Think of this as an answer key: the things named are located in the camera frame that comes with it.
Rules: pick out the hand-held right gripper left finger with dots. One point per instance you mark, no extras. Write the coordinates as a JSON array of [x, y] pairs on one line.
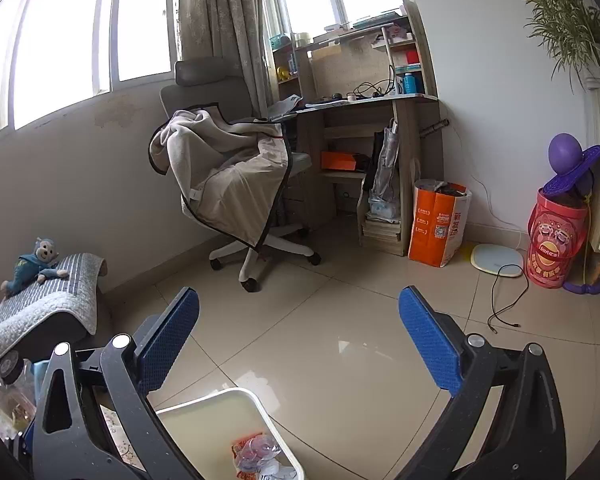
[[172, 340]]

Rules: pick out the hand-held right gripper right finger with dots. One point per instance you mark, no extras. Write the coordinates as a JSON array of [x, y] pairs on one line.
[[427, 342]]

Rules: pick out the white trash bin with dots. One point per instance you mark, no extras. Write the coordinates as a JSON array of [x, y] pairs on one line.
[[215, 410]]

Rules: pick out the red noodle wrapper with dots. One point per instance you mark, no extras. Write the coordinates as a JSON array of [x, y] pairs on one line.
[[242, 447]]

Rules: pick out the clear plastic bottle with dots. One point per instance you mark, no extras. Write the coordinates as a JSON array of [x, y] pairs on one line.
[[260, 452]]

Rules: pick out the blue white paper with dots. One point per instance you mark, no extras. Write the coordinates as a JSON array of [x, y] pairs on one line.
[[280, 472]]

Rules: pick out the white bathroom scale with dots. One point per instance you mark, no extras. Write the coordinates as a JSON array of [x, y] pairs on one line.
[[495, 257]]

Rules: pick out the orange paper bag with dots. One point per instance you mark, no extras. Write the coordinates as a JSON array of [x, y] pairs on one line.
[[435, 230]]

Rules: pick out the stack of books under desk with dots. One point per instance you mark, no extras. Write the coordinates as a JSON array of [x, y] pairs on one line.
[[380, 232]]

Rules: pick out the low bed with quilted cover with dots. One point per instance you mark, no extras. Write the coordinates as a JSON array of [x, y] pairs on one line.
[[45, 310]]

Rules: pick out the red printed bucket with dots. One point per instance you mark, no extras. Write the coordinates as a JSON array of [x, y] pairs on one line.
[[555, 245]]

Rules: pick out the blue stuffed monkey toy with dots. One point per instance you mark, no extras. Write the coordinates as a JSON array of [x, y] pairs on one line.
[[30, 265]]

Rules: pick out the clear jar with brown balls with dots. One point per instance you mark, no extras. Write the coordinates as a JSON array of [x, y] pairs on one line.
[[10, 365]]

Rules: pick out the beige blanket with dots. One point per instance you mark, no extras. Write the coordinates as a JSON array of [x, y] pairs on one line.
[[230, 185]]

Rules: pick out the clear plastic bag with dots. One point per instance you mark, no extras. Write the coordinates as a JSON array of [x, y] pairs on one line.
[[385, 170]]

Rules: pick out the orange box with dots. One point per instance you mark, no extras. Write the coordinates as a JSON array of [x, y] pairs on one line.
[[340, 161]]

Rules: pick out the wooden desk with shelves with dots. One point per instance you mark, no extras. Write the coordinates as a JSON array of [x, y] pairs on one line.
[[410, 125]]

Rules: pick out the purple ball hopper toy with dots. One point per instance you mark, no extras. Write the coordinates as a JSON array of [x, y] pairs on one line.
[[565, 152]]

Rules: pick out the blue bottle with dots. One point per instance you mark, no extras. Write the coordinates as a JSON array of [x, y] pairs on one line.
[[408, 84]]

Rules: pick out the grey white office chair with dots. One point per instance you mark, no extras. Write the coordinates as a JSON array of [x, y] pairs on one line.
[[195, 75]]

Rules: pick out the grey curtain by chair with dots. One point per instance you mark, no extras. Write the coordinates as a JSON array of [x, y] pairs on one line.
[[215, 20]]

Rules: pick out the large window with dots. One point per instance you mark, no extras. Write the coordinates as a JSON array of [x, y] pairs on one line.
[[65, 35]]

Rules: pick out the green hanging plant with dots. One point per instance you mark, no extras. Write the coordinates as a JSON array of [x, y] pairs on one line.
[[565, 20]]

